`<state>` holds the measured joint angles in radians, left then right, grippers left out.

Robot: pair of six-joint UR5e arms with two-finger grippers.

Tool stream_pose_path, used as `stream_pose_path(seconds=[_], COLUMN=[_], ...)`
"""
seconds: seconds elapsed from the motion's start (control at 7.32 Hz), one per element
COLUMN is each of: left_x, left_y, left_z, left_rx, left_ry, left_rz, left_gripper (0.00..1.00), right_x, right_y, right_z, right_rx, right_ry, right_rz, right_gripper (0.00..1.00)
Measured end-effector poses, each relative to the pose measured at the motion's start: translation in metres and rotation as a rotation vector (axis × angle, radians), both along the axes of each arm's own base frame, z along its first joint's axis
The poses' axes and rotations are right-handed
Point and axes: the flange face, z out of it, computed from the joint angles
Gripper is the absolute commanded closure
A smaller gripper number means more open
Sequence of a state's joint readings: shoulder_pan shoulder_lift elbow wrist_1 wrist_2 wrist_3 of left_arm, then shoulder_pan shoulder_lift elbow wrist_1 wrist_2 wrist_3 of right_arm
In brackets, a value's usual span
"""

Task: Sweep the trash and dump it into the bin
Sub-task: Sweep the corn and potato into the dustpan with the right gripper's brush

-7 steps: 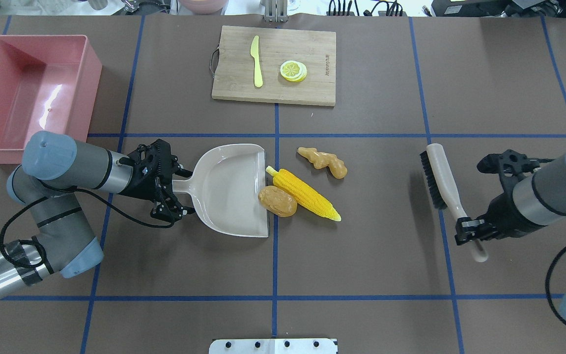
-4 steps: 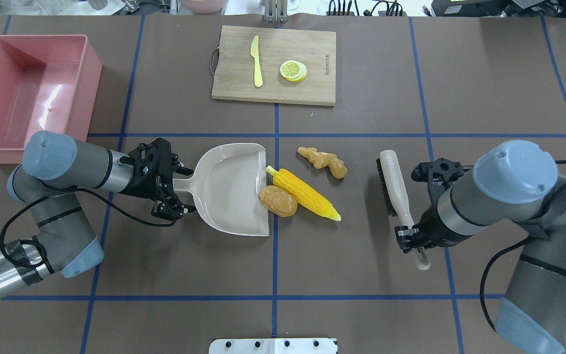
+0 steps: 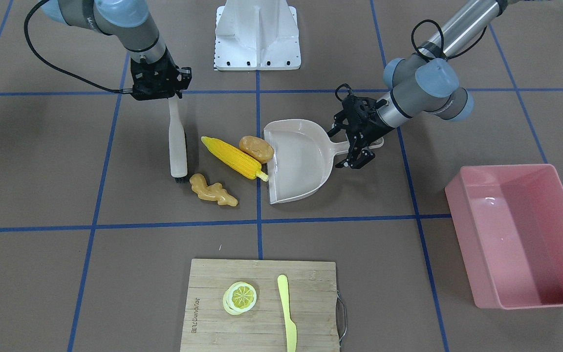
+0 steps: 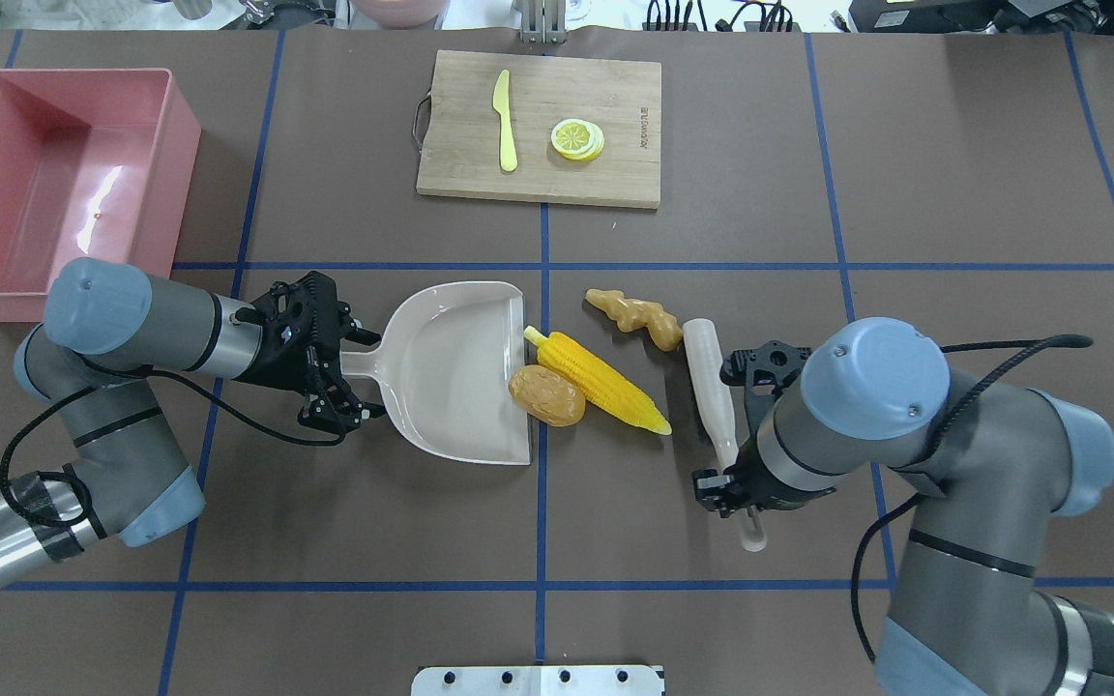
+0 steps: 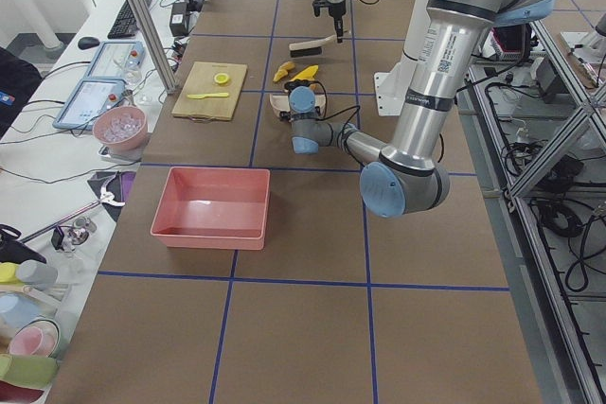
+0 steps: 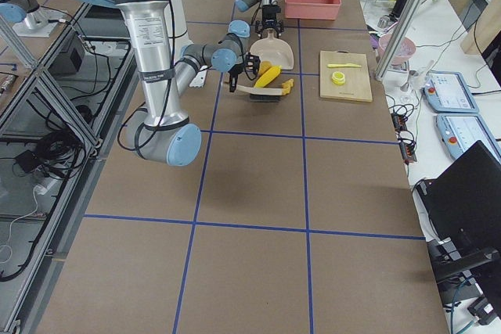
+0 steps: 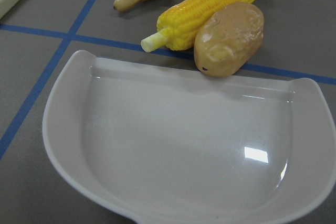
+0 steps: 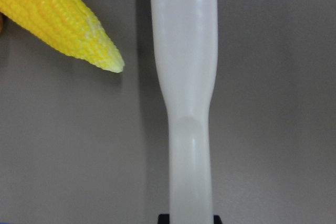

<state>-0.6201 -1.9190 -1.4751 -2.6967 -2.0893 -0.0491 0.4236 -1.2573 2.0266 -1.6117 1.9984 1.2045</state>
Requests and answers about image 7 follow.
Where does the yellow toy corn cob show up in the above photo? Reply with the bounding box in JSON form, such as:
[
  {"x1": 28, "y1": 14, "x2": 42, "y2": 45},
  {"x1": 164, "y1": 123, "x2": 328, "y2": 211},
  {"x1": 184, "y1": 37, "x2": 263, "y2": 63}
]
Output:
[{"x1": 141, "y1": 0, "x2": 255, "y2": 52}]

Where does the beige plastic dustpan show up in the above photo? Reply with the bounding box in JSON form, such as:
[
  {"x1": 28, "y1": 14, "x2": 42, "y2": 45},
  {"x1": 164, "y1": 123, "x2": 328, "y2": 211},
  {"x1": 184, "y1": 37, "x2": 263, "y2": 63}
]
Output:
[{"x1": 43, "y1": 50, "x2": 335, "y2": 223}]

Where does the brown toy potato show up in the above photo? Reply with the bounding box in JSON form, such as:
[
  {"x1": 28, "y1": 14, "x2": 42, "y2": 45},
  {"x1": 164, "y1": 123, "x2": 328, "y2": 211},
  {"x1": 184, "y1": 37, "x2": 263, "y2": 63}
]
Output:
[{"x1": 194, "y1": 2, "x2": 264, "y2": 77}]

